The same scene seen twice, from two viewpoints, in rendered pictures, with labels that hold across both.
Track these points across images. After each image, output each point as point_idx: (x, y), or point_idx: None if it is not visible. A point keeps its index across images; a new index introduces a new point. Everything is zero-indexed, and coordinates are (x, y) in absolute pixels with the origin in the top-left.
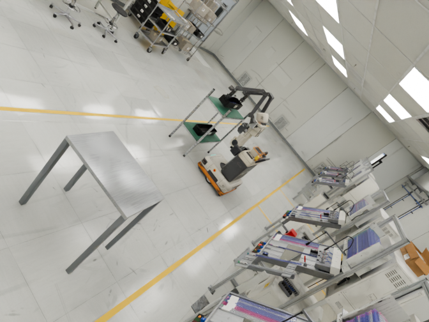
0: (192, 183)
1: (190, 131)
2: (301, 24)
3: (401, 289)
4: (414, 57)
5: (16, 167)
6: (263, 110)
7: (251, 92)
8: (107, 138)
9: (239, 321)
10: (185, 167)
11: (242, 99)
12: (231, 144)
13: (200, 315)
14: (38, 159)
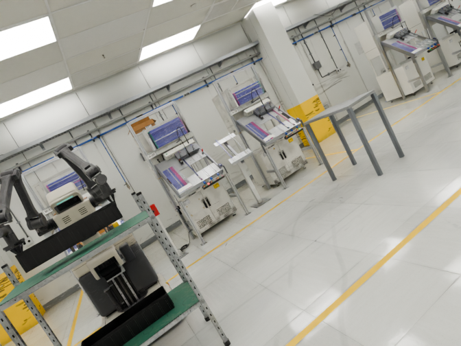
0: (217, 279)
1: (191, 290)
2: None
3: (218, 90)
4: (68, 5)
5: (425, 158)
6: (33, 206)
7: (8, 209)
8: (350, 103)
9: (271, 130)
10: (217, 297)
11: (18, 239)
12: (122, 260)
13: (286, 136)
14: (418, 168)
